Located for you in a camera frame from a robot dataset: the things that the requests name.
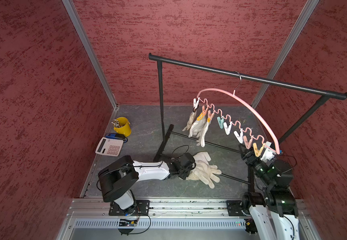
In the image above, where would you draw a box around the black clothes rack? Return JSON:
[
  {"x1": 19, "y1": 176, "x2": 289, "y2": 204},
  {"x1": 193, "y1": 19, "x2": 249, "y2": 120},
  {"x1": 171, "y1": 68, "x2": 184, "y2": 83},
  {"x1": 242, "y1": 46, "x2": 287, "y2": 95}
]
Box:
[{"x1": 148, "y1": 53, "x2": 347, "y2": 193}]

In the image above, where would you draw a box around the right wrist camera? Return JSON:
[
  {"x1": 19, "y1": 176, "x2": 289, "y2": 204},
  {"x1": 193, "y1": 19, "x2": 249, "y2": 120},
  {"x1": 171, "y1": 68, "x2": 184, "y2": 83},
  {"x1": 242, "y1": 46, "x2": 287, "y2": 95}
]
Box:
[{"x1": 260, "y1": 141, "x2": 276, "y2": 163}]

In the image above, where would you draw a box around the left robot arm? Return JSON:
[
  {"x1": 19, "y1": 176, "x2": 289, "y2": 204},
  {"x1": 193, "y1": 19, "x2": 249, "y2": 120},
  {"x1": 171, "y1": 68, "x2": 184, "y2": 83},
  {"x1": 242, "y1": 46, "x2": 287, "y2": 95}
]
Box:
[{"x1": 98, "y1": 153, "x2": 196, "y2": 214}]

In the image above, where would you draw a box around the pink calculator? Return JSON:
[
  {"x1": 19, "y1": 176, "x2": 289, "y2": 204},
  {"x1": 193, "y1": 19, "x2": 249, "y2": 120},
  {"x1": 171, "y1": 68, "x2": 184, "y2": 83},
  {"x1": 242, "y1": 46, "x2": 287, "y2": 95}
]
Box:
[{"x1": 95, "y1": 138, "x2": 124, "y2": 157}]

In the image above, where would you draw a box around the white work glove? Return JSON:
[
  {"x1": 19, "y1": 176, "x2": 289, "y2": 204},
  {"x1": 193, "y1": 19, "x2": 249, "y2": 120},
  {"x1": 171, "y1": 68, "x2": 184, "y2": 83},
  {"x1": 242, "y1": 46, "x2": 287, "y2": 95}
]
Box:
[{"x1": 188, "y1": 113, "x2": 206, "y2": 138}]

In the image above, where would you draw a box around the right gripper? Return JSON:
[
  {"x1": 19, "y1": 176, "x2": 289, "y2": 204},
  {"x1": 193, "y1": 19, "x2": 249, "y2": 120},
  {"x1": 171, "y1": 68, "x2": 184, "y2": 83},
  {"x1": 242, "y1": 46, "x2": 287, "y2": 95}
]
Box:
[{"x1": 237, "y1": 143, "x2": 274, "y2": 185}]

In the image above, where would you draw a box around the controller board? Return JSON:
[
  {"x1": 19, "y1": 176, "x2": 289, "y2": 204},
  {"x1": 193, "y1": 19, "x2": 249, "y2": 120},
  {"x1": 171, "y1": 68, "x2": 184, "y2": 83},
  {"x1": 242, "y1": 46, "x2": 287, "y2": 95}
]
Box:
[
  {"x1": 118, "y1": 219, "x2": 138, "y2": 228},
  {"x1": 245, "y1": 219, "x2": 257, "y2": 235}
]

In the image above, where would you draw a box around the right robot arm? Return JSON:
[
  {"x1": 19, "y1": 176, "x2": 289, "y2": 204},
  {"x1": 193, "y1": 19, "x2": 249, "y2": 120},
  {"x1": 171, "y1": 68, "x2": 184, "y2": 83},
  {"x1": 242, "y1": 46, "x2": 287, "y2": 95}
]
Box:
[{"x1": 239, "y1": 145, "x2": 299, "y2": 240}]

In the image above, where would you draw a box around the right controller board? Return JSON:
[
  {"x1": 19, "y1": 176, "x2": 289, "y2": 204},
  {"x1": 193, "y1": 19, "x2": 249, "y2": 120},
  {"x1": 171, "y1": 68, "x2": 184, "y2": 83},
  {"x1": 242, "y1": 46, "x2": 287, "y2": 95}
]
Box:
[{"x1": 245, "y1": 219, "x2": 257, "y2": 235}]

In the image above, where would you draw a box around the left controller board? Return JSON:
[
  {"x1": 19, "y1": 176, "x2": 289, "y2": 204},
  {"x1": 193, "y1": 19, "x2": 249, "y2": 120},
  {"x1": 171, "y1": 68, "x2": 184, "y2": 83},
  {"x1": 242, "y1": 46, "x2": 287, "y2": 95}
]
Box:
[{"x1": 118, "y1": 219, "x2": 138, "y2": 228}]

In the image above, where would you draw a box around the blue stapler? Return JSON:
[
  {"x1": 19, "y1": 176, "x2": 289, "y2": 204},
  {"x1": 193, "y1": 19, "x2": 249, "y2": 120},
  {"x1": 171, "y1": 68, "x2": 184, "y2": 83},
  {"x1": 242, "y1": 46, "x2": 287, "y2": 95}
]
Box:
[{"x1": 104, "y1": 133, "x2": 128, "y2": 143}]

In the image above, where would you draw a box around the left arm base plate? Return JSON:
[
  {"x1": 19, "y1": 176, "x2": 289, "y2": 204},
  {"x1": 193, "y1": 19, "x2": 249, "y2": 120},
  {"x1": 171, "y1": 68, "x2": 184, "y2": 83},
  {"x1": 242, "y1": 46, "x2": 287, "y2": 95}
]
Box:
[{"x1": 108, "y1": 200, "x2": 150, "y2": 216}]

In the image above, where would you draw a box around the pink clip hanger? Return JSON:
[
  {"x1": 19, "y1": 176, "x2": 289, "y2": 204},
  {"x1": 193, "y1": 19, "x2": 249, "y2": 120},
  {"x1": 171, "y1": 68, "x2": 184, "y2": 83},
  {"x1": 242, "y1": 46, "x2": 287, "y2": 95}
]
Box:
[{"x1": 192, "y1": 87, "x2": 281, "y2": 158}]

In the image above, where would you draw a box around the yellow cup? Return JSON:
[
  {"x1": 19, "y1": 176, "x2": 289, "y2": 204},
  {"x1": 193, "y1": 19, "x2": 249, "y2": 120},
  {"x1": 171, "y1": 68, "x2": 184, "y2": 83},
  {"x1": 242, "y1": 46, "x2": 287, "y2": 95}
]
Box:
[{"x1": 111, "y1": 117, "x2": 131, "y2": 137}]

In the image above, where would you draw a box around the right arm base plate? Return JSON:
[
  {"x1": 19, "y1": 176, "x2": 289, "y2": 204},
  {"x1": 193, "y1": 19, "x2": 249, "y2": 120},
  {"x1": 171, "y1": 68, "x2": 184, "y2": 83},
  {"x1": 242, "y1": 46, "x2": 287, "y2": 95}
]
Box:
[{"x1": 226, "y1": 200, "x2": 263, "y2": 217}]

